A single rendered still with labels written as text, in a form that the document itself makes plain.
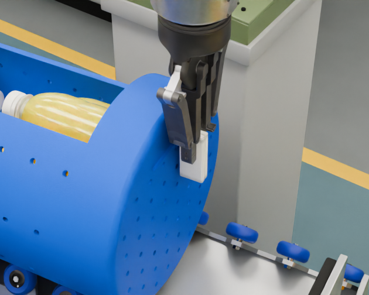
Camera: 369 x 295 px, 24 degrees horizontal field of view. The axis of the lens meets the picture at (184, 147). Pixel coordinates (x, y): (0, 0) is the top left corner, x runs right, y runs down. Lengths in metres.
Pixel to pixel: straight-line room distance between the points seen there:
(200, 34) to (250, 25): 0.59
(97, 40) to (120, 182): 2.32
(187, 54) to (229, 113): 0.71
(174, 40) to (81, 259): 0.27
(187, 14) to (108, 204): 0.23
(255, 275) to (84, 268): 0.30
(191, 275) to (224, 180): 0.54
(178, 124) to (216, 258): 0.33
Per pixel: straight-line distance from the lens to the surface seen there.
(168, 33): 0.85
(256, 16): 1.43
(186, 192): 1.07
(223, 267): 1.18
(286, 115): 1.76
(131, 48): 1.62
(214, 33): 0.85
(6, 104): 1.06
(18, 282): 1.14
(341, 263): 1.04
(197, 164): 0.99
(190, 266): 1.18
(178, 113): 0.89
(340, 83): 3.03
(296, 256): 1.14
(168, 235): 1.07
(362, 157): 2.75
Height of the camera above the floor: 1.84
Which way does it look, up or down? 42 degrees down
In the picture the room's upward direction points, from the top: straight up
